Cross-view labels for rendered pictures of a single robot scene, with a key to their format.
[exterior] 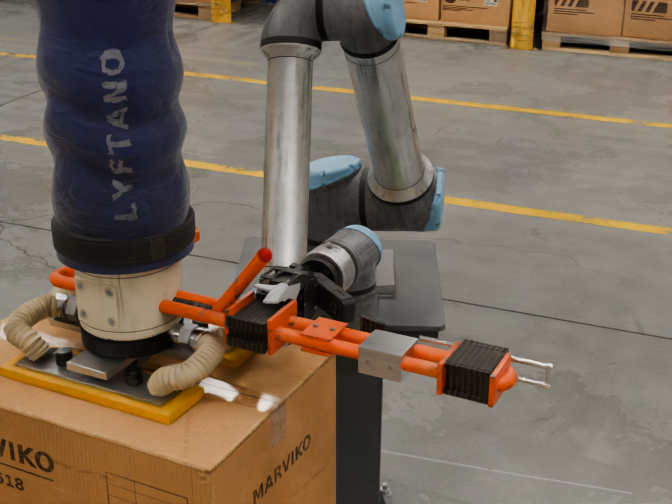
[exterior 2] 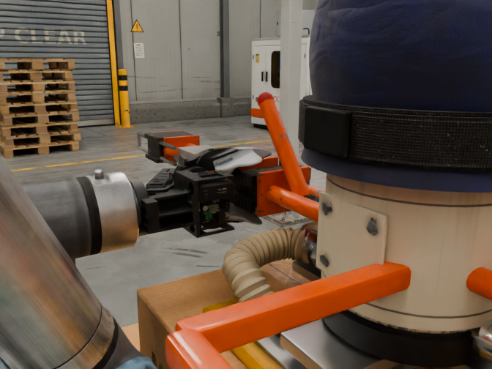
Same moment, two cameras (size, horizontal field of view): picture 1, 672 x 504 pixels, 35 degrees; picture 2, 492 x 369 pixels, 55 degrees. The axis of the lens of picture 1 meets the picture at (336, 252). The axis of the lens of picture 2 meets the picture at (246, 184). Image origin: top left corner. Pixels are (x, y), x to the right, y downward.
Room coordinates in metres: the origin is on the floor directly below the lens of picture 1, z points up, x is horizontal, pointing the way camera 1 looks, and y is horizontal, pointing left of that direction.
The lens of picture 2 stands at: (2.02, 0.43, 1.24)
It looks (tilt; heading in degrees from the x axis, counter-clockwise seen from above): 14 degrees down; 212
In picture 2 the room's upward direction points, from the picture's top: straight up
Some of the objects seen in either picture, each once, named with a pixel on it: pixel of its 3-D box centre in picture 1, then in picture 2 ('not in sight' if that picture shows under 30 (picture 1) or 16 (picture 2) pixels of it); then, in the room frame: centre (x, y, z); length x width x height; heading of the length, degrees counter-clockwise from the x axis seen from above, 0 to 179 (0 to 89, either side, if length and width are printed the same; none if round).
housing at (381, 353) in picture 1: (387, 355); (200, 161); (1.37, -0.08, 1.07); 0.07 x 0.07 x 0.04; 64
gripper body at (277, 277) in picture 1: (299, 289); (179, 200); (1.59, 0.06, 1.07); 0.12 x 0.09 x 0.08; 154
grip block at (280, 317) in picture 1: (261, 322); (268, 184); (1.46, 0.12, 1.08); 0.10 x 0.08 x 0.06; 154
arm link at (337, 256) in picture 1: (325, 271); (112, 209); (1.66, 0.02, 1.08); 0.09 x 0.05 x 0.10; 64
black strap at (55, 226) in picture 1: (125, 226); (422, 122); (1.58, 0.34, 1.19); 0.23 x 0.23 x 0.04
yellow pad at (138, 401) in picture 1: (99, 372); not in sight; (1.49, 0.38, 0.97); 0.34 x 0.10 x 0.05; 64
